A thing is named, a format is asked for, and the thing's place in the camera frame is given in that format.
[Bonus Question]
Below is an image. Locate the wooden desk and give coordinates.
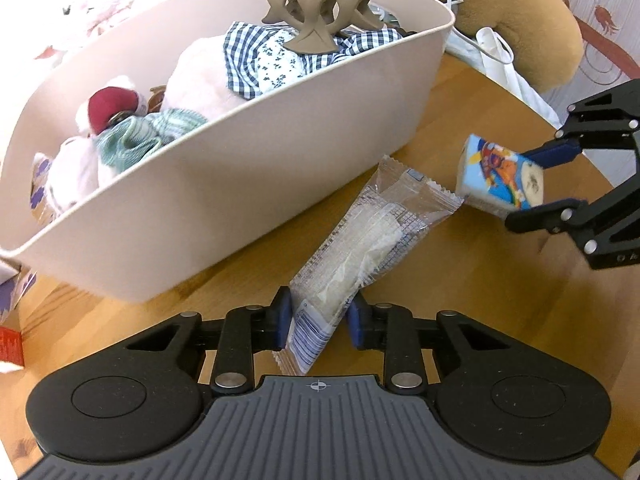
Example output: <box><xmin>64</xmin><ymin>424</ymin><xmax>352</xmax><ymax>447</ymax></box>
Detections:
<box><xmin>0</xmin><ymin>55</ymin><xmax>633</xmax><ymax>411</ymax></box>

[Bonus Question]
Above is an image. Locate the cartoon printed tissue pack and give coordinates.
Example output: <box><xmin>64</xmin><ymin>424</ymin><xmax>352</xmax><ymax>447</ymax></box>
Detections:
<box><xmin>455</xmin><ymin>133</ymin><xmax>548</xmax><ymax>218</ymax></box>

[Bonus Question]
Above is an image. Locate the floral patterned wardrobe door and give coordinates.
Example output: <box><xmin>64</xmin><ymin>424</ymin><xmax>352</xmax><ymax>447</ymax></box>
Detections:
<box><xmin>525</xmin><ymin>0</ymin><xmax>640</xmax><ymax>93</ymax></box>

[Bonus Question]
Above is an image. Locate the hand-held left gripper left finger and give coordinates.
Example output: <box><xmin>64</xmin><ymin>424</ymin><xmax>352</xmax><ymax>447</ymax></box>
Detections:
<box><xmin>122</xmin><ymin>287</ymin><xmax>292</xmax><ymax>396</ymax></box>

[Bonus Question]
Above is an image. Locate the clear snack packet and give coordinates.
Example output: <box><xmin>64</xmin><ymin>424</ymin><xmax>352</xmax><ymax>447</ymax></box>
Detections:
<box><xmin>272</xmin><ymin>154</ymin><xmax>466</xmax><ymax>376</ymax></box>

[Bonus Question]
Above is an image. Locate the beige plastic storage bin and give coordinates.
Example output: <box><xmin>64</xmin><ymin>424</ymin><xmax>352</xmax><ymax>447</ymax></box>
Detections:
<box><xmin>0</xmin><ymin>0</ymin><xmax>457</xmax><ymax>303</ymax></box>

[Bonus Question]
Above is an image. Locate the taupe hair claw clip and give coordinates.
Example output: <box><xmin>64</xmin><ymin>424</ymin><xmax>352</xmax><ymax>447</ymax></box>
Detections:
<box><xmin>256</xmin><ymin>0</ymin><xmax>386</xmax><ymax>54</ymax></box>

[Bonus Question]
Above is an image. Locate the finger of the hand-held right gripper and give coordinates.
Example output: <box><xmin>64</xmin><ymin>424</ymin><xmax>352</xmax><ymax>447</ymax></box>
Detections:
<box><xmin>521</xmin><ymin>79</ymin><xmax>640</xmax><ymax>170</ymax></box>
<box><xmin>504</xmin><ymin>175</ymin><xmax>640</xmax><ymax>271</ymax></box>

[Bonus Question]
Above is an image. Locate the green striped cloth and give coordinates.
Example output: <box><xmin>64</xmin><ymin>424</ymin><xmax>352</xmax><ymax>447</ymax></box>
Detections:
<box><xmin>96</xmin><ymin>110</ymin><xmax>208</xmax><ymax>173</ymax></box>

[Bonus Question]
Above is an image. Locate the red milk carton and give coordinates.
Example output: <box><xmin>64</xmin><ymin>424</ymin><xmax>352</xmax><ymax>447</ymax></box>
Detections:
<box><xmin>0</xmin><ymin>327</ymin><xmax>26</xmax><ymax>374</ymax></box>

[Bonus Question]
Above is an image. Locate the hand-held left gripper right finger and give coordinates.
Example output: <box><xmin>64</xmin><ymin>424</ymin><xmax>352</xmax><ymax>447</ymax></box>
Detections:
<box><xmin>348</xmin><ymin>294</ymin><xmax>516</xmax><ymax>396</ymax></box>

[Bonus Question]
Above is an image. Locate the dark red hair accessory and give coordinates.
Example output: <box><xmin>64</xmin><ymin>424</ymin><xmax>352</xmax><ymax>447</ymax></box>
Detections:
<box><xmin>87</xmin><ymin>86</ymin><xmax>141</xmax><ymax>136</ymax></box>

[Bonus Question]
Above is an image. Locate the brown capybara plush toy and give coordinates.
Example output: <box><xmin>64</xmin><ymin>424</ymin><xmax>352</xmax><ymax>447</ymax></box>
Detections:
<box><xmin>382</xmin><ymin>0</ymin><xmax>583</xmax><ymax>92</ymax></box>

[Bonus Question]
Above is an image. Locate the white cord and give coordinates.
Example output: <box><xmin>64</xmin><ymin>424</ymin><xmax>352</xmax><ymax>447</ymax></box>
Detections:
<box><xmin>437</xmin><ymin>0</ymin><xmax>516</xmax><ymax>64</ymax></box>

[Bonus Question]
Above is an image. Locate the blue gingham cloth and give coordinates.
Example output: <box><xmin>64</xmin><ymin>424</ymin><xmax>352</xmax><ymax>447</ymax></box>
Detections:
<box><xmin>222</xmin><ymin>20</ymin><xmax>403</xmax><ymax>101</ymax></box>

